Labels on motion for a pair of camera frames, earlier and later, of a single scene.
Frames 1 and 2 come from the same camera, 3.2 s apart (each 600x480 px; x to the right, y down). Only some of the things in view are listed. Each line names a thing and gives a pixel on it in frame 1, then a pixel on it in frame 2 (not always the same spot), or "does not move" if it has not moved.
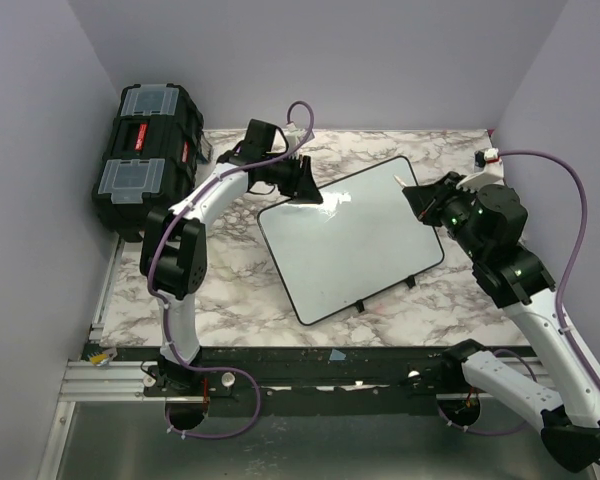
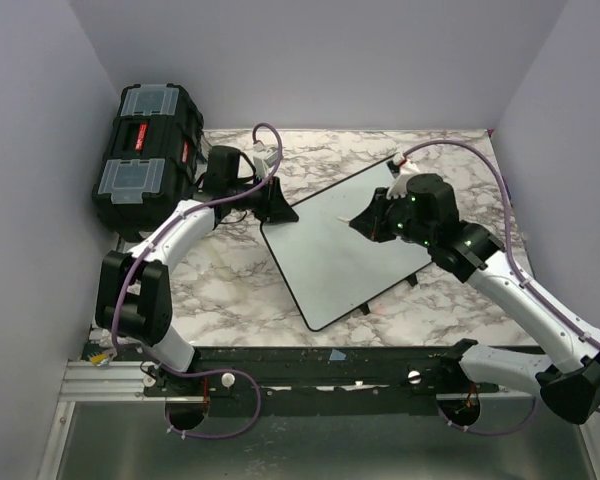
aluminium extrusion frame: [88, 381] does not move
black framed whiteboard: [361, 242] does not move
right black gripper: [424, 196] → [370, 222]
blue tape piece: [337, 355] does not move
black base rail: [312, 381] does not move
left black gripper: [302, 185] → [275, 207]
